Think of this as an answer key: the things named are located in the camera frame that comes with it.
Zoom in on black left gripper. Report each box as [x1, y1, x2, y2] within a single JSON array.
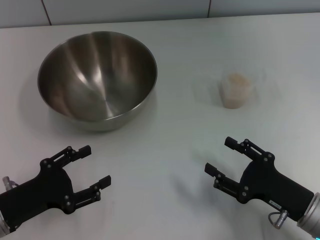
[[0, 144, 112, 230]]

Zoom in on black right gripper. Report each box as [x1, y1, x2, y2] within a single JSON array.
[[204, 136, 315, 223]]

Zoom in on stainless steel mixing bowl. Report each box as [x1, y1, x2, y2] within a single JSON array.
[[37, 30, 158, 133]]

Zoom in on right gripper cable with plug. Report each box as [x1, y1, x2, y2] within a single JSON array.
[[267, 210, 290, 229]]

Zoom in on gripper cable with plug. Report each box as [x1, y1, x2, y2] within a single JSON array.
[[267, 210, 290, 229], [1, 176, 20, 192]]

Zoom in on left gripper cable with plug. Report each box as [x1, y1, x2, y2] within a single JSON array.
[[1, 176, 20, 192]]

